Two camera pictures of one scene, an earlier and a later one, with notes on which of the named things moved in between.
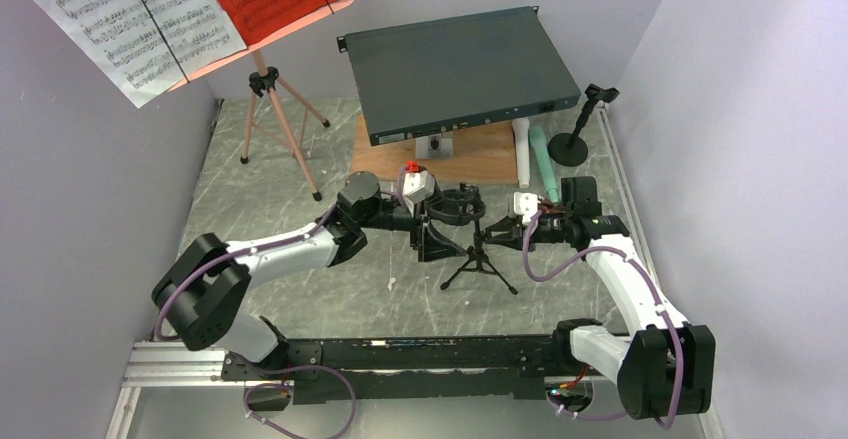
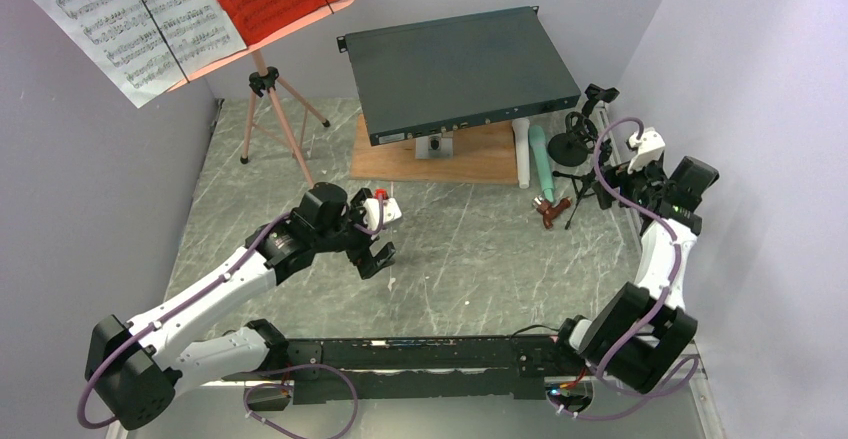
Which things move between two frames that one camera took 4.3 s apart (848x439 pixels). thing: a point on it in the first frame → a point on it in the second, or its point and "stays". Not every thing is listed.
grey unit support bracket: (434, 146) stays
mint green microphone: (538, 137) stays
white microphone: (521, 128) stays
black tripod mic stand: (463, 206) → (582, 186)
